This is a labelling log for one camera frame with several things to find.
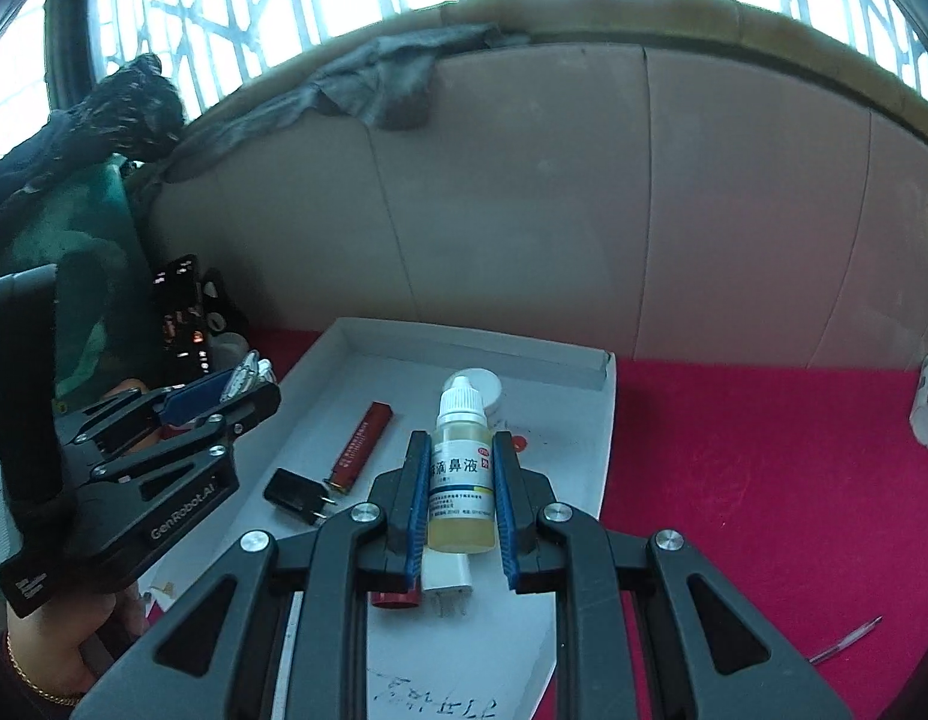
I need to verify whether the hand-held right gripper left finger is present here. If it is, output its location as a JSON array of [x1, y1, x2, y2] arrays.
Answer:
[[70, 431, 435, 720]]

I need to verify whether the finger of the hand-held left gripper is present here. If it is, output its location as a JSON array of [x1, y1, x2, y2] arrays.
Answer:
[[55, 371, 236, 458], [89, 382, 283, 492]]

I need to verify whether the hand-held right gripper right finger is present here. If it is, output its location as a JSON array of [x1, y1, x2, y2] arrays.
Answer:
[[494, 431, 855, 720]]

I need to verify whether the silver metal object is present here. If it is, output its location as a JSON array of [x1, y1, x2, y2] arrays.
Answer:
[[222, 355, 276, 400]]

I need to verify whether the yellow dropper bottle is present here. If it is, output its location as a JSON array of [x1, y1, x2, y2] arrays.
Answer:
[[428, 373, 496, 554]]

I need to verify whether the white cardboard box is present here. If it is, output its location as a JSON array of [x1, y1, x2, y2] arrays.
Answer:
[[141, 317, 618, 720]]

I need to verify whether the long red box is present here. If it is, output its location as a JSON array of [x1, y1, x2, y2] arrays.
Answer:
[[329, 403, 394, 494]]

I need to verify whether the person's left forearm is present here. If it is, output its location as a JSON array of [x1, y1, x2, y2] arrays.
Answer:
[[0, 630, 79, 720]]

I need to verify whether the person's left hand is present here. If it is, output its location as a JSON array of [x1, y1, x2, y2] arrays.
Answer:
[[6, 589, 151, 695]]

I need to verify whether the black smartphone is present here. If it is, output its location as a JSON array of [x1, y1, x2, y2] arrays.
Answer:
[[152, 253, 219, 377]]

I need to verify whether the dark red cylinder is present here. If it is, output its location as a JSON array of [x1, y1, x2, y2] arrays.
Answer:
[[369, 583, 423, 611]]

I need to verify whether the black cat phone stand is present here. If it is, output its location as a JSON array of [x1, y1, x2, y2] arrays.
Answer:
[[200, 268, 252, 362]]

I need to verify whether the black charger plug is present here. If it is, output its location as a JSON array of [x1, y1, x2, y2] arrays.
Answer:
[[263, 468, 338, 525]]

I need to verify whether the white round cap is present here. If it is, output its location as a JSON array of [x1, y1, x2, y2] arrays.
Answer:
[[445, 367, 504, 416]]

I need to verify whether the green bag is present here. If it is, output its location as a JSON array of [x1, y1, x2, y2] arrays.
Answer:
[[0, 154, 155, 400]]

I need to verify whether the red blanket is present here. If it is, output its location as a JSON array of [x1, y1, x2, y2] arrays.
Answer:
[[250, 326, 928, 720]]

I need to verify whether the black plastic bag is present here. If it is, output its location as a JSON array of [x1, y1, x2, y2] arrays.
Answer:
[[0, 54, 187, 235]]

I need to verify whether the beige upholstered headboard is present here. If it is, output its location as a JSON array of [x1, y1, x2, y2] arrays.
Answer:
[[149, 0, 928, 377]]

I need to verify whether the grey cloth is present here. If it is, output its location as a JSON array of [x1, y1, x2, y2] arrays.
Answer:
[[162, 22, 530, 175]]

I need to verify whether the clear pen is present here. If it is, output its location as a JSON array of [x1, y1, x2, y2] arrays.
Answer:
[[807, 617, 885, 665]]

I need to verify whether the lattice window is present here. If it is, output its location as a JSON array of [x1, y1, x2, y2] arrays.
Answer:
[[0, 0, 928, 166]]

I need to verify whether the small white bottle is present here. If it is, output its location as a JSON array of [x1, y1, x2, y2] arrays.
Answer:
[[911, 356, 928, 449]]

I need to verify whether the gold bracelet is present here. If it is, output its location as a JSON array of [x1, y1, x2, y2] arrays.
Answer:
[[6, 634, 86, 704]]

